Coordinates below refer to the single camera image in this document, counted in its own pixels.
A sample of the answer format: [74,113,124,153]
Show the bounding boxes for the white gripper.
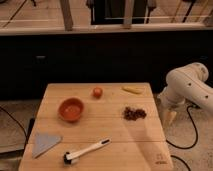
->
[158,87,183,127]

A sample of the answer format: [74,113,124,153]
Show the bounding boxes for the dark grape bunch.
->
[123,107,146,120]

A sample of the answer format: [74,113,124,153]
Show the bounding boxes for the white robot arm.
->
[158,62,213,127]

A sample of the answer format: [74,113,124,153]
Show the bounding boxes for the red bowl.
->
[58,98,84,122]

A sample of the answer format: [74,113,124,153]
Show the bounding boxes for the yellow banana piece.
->
[122,86,142,94]

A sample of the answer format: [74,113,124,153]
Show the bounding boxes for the orange tomato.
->
[92,87,103,98]

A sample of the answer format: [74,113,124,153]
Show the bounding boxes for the white black brush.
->
[63,139,111,164]

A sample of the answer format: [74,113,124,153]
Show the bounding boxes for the grey triangular cloth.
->
[32,133,62,158]

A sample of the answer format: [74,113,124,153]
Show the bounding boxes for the black cable right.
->
[165,104,200,171]

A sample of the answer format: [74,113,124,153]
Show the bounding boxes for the black cable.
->
[165,104,200,171]
[0,105,28,144]

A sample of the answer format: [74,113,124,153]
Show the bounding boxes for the wooden post right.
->
[123,0,135,29]

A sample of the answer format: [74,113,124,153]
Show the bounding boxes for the wooden post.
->
[60,0,73,31]
[123,0,135,29]

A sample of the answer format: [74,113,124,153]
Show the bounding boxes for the black cable left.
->
[0,105,28,144]

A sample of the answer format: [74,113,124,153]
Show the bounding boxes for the wooden post left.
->
[60,0,73,31]

